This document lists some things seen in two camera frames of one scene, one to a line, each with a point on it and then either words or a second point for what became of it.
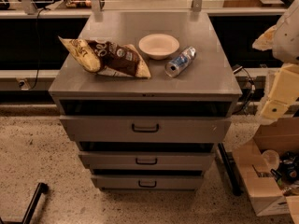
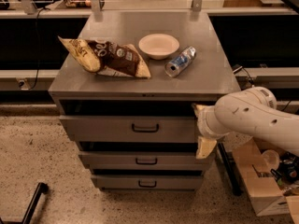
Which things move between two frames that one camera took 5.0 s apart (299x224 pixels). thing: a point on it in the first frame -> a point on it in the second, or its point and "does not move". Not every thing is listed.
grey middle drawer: [148, 161] does not move
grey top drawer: [145, 129] does not move
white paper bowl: [159, 46] does not move
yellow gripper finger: [265, 41] -> [198, 109]
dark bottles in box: [287, 171] does not move
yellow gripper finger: [274, 109] -> [205, 147]
